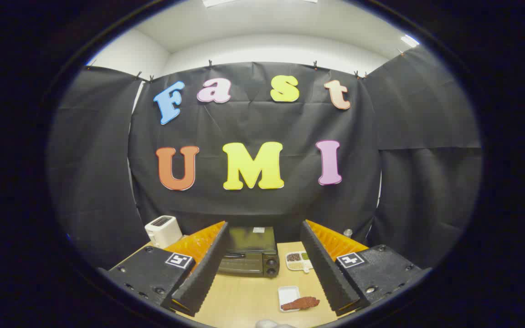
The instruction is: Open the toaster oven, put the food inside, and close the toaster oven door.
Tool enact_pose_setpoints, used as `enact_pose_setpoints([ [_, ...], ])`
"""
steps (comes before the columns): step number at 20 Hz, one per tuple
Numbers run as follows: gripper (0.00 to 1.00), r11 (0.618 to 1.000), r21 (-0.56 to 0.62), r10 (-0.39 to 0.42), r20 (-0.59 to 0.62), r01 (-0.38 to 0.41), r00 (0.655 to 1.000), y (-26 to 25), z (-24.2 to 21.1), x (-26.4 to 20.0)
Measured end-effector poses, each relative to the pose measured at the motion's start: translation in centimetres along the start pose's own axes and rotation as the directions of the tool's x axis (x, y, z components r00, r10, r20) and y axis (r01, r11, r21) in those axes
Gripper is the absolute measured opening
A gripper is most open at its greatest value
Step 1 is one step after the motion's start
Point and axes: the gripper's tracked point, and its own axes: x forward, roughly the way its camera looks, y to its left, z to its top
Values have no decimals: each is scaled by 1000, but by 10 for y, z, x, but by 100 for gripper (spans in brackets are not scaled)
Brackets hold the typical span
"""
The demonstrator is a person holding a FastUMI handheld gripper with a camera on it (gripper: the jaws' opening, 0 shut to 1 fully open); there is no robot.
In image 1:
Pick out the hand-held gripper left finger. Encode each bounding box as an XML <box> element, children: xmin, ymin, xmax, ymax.
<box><xmin>100</xmin><ymin>221</ymin><xmax>229</xmax><ymax>317</ymax></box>

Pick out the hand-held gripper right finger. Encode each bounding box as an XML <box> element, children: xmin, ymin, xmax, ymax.
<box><xmin>300</xmin><ymin>220</ymin><xmax>432</xmax><ymax>317</ymax></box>

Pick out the black toaster oven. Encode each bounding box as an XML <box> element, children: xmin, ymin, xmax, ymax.
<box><xmin>217</xmin><ymin>226</ymin><xmax>280</xmax><ymax>277</ymax></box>

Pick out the red-brown steak piece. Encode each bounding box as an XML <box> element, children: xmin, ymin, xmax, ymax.
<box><xmin>282</xmin><ymin>297</ymin><xmax>320</xmax><ymax>311</ymax></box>

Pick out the white divided seasoning dish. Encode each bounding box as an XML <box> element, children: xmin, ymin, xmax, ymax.
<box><xmin>286</xmin><ymin>251</ymin><xmax>313</xmax><ymax>274</ymax></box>

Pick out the white bread toaster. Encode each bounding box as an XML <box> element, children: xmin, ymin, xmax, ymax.
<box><xmin>144</xmin><ymin>215</ymin><xmax>183</xmax><ymax>249</ymax></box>

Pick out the white ribbed plastic tray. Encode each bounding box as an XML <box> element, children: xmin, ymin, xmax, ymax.
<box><xmin>278</xmin><ymin>286</ymin><xmax>301</xmax><ymax>313</ymax></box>

